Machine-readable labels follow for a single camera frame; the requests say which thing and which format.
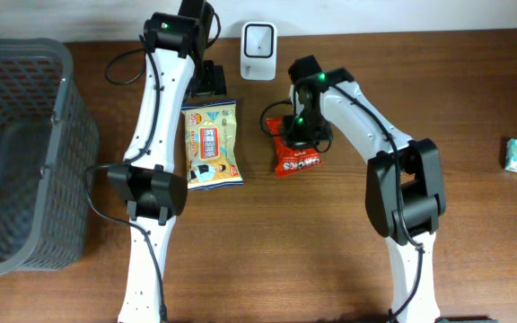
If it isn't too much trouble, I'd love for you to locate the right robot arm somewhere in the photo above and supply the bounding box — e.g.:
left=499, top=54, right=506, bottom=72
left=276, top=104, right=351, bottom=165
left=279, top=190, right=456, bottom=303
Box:
left=283, top=56, right=446, bottom=322

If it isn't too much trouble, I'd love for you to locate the white barcode scanner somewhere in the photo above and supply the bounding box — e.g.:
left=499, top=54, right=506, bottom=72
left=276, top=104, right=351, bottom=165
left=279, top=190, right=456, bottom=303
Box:
left=240, top=22, right=277, bottom=81

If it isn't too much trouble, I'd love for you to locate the red snack bag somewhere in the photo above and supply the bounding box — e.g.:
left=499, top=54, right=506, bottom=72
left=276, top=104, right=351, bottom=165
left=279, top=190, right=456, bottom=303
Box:
left=267, top=117, right=322, bottom=179

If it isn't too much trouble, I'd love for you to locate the grey plastic mesh basket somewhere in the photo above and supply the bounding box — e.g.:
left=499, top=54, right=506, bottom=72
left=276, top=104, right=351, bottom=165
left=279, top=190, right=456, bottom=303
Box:
left=0, top=39, right=100, bottom=275

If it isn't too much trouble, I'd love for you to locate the yellow wet wipes pack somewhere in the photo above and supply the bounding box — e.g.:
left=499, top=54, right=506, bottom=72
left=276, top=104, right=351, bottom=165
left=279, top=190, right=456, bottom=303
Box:
left=181, top=100, right=243, bottom=191

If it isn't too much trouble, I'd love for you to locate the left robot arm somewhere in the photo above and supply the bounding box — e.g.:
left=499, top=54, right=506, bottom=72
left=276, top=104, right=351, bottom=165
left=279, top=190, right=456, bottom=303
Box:
left=108, top=0, right=226, bottom=323

